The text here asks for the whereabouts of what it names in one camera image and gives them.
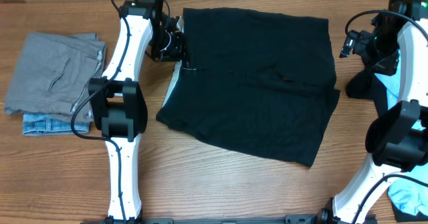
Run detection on black shorts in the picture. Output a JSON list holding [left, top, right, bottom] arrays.
[[156, 8, 340, 166]]

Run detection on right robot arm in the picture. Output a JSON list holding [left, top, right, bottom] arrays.
[[311, 0, 427, 223]]

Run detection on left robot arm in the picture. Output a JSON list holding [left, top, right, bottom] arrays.
[[88, 0, 186, 223]]

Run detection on black garment under shirt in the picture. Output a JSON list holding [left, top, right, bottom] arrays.
[[346, 58, 388, 116]]

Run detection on folded grey shorts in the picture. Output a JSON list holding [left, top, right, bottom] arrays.
[[4, 32, 106, 122]]

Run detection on light blue shirt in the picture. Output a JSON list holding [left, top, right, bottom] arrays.
[[361, 66, 427, 222]]

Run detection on folded blue jeans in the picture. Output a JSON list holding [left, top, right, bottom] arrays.
[[22, 113, 73, 136]]

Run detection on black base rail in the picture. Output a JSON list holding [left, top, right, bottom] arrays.
[[80, 212, 377, 224]]

